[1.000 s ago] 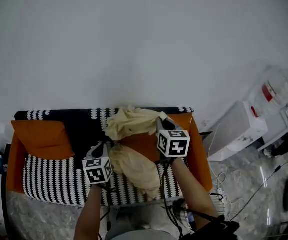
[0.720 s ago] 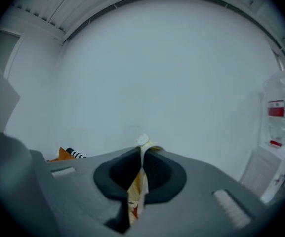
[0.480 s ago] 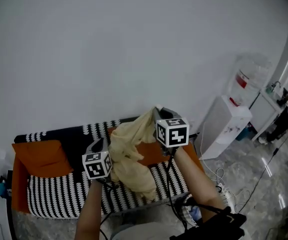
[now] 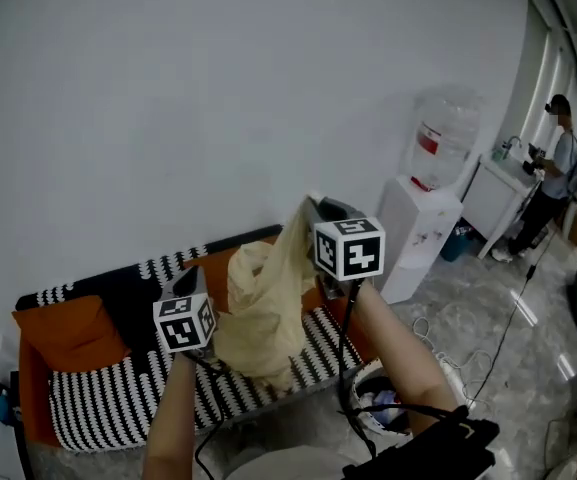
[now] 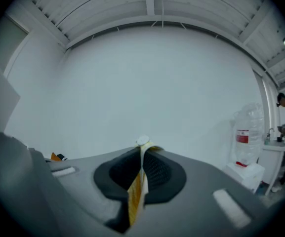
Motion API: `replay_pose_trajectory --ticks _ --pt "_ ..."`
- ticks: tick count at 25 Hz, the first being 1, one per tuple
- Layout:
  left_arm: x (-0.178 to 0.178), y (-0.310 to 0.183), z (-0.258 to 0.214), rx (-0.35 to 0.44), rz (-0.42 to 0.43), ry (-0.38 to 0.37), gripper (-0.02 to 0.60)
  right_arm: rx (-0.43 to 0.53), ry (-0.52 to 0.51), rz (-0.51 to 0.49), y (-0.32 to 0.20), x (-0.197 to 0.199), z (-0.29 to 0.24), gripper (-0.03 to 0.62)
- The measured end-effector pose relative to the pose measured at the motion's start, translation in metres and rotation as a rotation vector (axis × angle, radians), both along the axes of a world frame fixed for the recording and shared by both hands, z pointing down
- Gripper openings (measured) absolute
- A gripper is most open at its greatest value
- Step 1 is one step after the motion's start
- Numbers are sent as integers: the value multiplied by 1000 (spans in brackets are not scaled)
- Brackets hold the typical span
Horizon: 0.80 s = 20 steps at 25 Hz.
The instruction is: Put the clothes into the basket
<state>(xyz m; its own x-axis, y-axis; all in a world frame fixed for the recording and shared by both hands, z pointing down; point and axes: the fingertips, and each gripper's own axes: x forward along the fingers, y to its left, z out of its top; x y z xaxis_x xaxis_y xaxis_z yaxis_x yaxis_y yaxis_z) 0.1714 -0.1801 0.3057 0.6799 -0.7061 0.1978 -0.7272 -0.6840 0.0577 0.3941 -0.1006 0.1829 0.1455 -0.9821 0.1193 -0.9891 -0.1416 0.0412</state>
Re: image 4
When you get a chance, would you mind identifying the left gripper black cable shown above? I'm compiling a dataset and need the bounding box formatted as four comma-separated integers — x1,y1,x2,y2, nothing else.
190,352,229,480

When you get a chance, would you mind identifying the woven grey white laundry basket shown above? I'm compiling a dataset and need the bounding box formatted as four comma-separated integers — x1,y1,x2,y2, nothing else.
348,360,419,437

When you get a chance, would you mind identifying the person's left forearm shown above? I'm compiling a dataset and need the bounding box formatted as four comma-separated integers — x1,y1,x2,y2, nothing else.
140,352,207,480

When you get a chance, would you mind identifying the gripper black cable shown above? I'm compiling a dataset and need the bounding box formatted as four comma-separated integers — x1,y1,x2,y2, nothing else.
190,352,229,480
335,277,379,462

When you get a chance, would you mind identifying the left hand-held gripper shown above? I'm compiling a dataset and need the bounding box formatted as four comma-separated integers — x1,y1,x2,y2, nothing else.
152,266,218,362

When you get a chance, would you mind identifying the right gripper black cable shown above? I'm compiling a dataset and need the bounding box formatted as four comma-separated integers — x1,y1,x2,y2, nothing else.
335,277,379,462

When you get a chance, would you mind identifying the black white patterned sofa cover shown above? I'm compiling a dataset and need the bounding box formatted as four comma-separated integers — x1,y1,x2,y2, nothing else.
15,225,364,453

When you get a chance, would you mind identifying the teal waste bin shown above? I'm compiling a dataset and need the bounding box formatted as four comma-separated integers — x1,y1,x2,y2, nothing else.
440,222,474,263

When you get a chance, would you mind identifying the orange sofa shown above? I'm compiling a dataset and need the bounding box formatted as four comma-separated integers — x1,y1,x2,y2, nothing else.
11,225,384,452

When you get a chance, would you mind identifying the clear water bottle red label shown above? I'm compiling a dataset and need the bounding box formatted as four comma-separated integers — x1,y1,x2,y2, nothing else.
405,87,484,193

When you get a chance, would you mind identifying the long black floor cable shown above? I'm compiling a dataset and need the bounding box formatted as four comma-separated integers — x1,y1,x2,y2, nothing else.
467,227,557,404

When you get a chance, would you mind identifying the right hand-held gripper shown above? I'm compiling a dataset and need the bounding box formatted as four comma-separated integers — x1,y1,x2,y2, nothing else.
309,196,387,301

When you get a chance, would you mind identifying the white water dispenser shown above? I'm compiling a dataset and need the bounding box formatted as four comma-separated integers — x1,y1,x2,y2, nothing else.
376,175,464,305

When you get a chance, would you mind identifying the person's light grey shirt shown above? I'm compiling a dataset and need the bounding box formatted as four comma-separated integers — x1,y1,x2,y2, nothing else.
227,442,364,480

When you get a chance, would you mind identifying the person's right forearm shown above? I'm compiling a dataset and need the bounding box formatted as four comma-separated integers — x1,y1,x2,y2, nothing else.
352,280,462,437

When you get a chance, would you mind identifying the chrome faucet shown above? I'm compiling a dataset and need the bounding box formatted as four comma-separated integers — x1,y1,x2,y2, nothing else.
500,136,524,162

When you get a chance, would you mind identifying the white sink cabinet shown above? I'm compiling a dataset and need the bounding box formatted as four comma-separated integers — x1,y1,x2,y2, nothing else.
460,152,542,260

